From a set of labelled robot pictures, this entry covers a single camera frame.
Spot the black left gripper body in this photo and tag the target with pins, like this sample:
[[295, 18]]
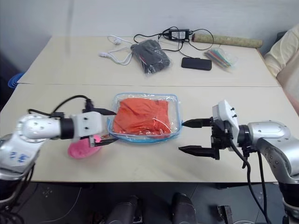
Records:
[[95, 140]]

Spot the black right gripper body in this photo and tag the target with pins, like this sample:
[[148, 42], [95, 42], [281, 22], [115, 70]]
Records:
[[218, 137]]

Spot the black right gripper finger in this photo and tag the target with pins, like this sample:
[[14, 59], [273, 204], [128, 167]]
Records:
[[201, 151], [197, 123]]

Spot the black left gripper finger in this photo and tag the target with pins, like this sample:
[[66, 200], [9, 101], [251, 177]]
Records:
[[109, 141], [106, 111]]

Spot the clear plastic pouch blue trim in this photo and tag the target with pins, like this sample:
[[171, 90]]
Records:
[[177, 109]]

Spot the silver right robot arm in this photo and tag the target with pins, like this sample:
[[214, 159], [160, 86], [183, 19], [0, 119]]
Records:
[[271, 133]]

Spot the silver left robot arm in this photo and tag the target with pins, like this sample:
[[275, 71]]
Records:
[[35, 127]]

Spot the pink cloth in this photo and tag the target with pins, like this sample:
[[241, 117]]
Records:
[[79, 150]]

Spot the orange cloth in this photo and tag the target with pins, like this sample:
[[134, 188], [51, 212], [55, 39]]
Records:
[[140, 116]]

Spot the black phone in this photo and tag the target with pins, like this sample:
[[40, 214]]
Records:
[[196, 63]]

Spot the dark rounded shape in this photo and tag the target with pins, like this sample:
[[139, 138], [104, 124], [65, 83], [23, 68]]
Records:
[[127, 210], [184, 208]]

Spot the bag of coloured sticks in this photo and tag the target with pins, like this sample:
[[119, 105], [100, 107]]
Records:
[[220, 58]]

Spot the black garment in plastic bag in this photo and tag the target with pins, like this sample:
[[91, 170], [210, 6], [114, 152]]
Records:
[[151, 54]]

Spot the brown patterned paper roll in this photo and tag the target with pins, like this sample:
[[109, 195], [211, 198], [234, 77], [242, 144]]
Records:
[[229, 40]]

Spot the person in cream clothing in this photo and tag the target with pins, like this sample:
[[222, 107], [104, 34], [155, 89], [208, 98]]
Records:
[[287, 60]]

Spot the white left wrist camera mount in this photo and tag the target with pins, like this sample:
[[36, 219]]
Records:
[[90, 123]]

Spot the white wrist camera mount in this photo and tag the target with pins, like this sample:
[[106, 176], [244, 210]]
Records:
[[90, 123], [225, 114]]

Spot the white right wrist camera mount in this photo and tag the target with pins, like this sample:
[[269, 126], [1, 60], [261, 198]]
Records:
[[225, 114]]

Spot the black metal bracket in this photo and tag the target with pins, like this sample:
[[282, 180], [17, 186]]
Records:
[[225, 212]]

